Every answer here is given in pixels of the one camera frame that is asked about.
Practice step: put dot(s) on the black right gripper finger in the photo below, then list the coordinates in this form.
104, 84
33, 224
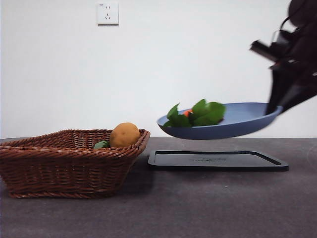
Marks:
302, 94
277, 94

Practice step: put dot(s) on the light blue plate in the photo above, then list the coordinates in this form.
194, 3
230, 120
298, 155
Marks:
223, 130

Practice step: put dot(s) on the orange carrot with green leaves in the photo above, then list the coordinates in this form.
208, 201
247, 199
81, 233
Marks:
205, 112

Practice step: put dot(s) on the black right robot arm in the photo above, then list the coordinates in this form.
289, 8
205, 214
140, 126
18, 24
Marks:
304, 12

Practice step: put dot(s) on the black rectangular tray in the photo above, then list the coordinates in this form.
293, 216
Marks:
218, 161

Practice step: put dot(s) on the yellow potato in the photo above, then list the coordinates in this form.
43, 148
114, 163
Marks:
124, 135

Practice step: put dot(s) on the green chili pepper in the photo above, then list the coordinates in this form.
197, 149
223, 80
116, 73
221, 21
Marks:
101, 145

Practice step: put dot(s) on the brown wicker basket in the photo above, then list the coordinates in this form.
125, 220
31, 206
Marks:
62, 171

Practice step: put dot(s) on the white wall socket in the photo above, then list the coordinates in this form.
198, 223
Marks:
108, 13

